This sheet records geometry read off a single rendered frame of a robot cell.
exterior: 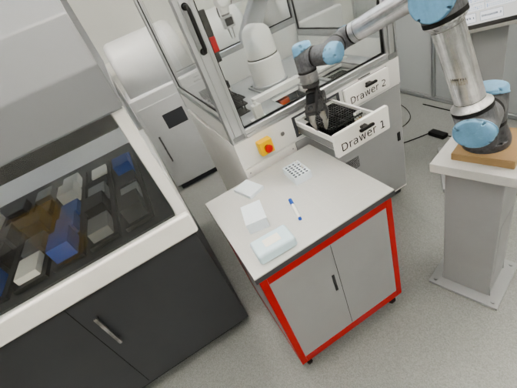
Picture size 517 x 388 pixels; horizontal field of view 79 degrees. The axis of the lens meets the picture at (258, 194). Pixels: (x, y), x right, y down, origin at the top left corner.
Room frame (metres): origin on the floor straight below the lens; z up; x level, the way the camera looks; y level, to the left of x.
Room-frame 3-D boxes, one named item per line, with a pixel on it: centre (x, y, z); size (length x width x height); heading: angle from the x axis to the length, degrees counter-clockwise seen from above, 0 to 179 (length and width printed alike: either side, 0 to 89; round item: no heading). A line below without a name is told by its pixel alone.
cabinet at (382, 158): (1.95, -0.38, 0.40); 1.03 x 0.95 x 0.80; 103
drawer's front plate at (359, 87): (1.54, -0.75, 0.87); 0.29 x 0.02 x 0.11; 103
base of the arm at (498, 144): (0.88, -0.85, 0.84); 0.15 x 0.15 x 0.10
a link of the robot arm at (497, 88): (0.87, -0.83, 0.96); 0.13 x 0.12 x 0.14; 128
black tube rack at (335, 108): (1.35, -0.47, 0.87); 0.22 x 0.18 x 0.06; 13
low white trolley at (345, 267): (1.08, -0.11, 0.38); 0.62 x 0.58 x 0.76; 103
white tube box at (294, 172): (1.20, -0.20, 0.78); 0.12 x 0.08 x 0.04; 10
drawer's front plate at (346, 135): (1.16, -0.51, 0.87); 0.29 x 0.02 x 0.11; 103
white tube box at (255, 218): (1.02, 0.05, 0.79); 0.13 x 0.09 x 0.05; 0
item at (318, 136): (1.36, -0.46, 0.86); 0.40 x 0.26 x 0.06; 13
